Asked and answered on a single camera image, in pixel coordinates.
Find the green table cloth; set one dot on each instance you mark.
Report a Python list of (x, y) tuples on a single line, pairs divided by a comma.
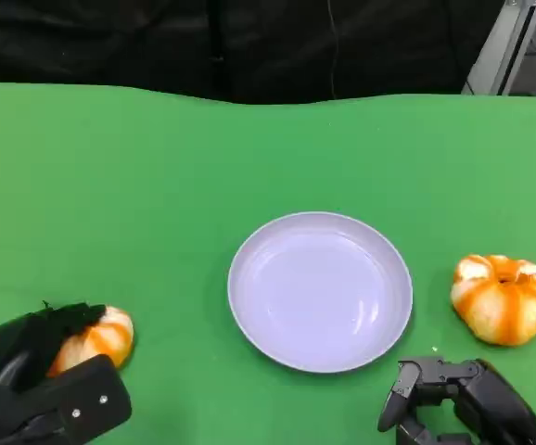
[(156, 185)]

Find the lilac plate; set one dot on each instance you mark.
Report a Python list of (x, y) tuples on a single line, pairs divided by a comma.
[(319, 292)]

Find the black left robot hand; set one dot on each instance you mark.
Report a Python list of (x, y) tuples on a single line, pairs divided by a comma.
[(27, 352)]

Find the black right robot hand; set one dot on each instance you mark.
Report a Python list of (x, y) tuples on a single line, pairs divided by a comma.
[(481, 398)]

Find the aluminium frame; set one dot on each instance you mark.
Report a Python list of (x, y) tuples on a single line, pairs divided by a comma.
[(504, 46)]

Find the black backdrop cloth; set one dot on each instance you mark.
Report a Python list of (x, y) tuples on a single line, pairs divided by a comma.
[(110, 41)]

